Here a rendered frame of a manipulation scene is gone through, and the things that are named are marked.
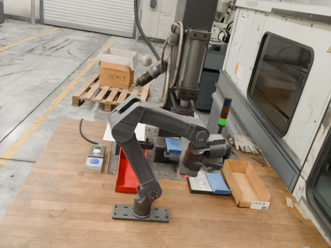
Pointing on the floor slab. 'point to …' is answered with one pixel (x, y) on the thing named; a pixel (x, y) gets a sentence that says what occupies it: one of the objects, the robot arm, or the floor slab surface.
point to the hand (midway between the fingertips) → (183, 172)
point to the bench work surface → (58, 201)
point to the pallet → (87, 90)
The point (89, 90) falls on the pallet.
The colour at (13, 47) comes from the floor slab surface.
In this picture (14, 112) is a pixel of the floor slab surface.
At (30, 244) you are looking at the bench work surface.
